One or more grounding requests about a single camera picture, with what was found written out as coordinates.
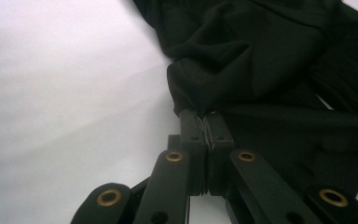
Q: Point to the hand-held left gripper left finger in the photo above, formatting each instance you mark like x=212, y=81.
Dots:
x=194, y=133

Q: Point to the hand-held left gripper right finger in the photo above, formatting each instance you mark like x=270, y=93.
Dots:
x=219, y=137

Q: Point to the black shorts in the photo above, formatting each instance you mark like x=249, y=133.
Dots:
x=261, y=62

